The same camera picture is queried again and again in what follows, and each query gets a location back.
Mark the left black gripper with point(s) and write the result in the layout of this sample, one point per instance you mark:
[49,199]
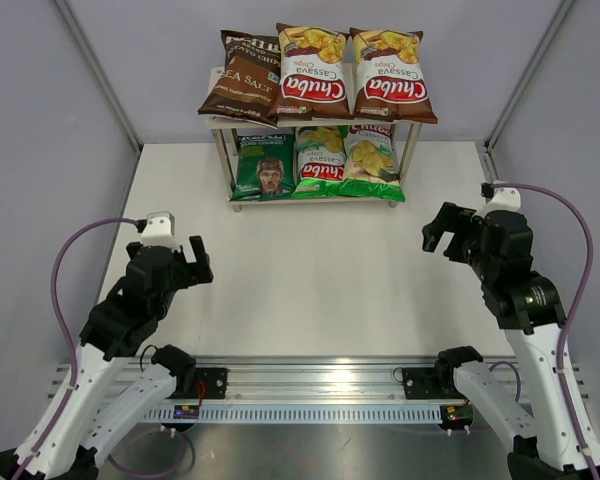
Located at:
[197,275]

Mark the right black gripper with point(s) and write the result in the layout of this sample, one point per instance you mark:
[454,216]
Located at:
[456,217]

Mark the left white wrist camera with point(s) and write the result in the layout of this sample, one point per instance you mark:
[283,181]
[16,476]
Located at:
[159,231]

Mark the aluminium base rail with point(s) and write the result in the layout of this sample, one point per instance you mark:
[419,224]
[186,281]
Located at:
[313,380]

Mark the brown Chuba cassava bag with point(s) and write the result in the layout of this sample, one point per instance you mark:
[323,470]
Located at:
[312,81]
[389,83]

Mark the brown Kettle sea salt bag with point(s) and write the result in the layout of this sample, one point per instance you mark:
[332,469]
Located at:
[249,82]

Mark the green Kettle hand cooked bag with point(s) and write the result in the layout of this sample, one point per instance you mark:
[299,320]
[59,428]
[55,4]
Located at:
[265,169]

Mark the white slotted cable duct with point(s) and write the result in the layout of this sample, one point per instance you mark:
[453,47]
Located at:
[365,414]

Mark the white two-tier wooden shelf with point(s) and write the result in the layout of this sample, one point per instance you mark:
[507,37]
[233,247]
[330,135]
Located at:
[225,132]

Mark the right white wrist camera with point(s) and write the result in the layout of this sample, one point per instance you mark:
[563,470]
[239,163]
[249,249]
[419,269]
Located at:
[498,197]

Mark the green Chuba cassava bag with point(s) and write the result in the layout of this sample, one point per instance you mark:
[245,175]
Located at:
[321,162]

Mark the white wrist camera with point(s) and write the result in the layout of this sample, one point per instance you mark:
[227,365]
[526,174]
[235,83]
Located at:
[498,197]
[159,231]

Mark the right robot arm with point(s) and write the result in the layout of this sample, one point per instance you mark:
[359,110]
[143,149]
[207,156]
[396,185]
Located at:
[555,440]

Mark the green white Chuba bag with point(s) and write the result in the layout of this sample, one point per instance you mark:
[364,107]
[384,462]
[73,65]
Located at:
[369,170]

